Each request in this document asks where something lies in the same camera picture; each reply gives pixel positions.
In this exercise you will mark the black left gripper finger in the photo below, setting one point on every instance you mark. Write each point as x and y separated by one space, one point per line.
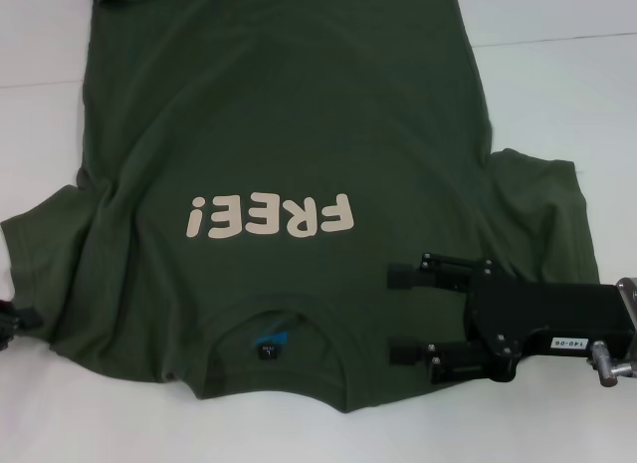
27 317

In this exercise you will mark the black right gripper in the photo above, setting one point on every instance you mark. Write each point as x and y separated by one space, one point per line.
517 313

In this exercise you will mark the dark green FREE t-shirt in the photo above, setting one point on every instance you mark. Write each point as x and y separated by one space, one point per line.
298 109

